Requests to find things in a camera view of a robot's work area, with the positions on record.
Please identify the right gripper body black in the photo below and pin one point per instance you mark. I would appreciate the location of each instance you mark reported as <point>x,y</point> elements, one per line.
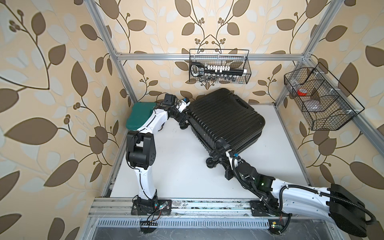
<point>235,174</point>

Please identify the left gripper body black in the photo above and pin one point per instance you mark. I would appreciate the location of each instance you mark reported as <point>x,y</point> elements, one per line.
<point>178,116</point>

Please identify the black hard-shell suitcase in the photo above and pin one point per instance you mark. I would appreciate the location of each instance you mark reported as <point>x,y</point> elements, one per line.
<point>223,121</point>

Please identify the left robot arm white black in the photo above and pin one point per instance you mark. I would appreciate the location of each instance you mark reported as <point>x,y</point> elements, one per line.
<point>146,121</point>

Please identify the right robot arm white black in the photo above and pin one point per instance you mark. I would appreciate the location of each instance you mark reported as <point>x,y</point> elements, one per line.
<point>334,204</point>

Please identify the green plastic tool case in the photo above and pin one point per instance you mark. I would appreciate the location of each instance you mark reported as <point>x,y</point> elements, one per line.
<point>141,112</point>

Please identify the red white item in basket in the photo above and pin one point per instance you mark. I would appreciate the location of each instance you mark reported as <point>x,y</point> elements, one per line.
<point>302,92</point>

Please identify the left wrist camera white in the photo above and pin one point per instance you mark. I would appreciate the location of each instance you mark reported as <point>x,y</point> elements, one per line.
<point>183,104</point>

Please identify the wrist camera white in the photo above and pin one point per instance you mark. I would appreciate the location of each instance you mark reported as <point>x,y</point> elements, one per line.
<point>183,104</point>
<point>234,159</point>

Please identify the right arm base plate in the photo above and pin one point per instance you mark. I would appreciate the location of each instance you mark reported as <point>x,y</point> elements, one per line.
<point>259,209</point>

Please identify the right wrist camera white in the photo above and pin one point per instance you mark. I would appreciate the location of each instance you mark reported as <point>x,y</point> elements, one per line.
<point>234,159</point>

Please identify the black wire basket back wall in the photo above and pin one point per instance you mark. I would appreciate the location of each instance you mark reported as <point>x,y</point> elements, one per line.
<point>233,62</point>

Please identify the black wire basket wall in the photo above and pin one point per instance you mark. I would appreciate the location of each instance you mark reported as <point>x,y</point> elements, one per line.
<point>233,62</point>
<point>329,104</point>

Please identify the socket set rail in basket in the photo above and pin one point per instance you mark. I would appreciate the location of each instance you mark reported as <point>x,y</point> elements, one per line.
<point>198,69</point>

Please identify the aluminium frame horizontal bar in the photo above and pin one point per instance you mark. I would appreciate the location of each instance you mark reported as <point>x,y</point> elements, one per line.
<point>182,57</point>

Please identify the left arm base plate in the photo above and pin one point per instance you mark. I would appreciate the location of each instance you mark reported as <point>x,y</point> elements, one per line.
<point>142,207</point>

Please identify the black wire basket right wall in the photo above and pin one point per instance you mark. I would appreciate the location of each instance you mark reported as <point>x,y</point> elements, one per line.
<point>329,104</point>

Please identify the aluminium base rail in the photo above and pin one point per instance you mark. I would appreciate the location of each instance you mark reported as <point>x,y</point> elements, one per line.
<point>181,208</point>

